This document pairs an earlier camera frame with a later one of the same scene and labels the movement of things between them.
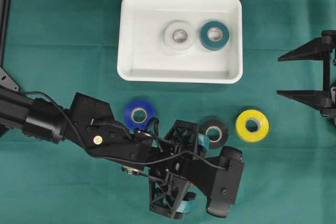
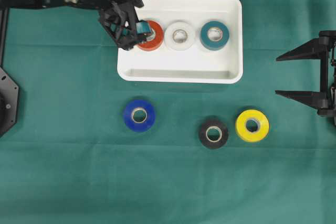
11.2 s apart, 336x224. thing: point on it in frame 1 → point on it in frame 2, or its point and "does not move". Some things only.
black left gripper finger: (165, 195) → (119, 19)
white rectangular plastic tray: (143, 56) does not move
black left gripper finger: (182, 135) → (143, 28)
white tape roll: (178, 36) does not move
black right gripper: (324, 47) does not move
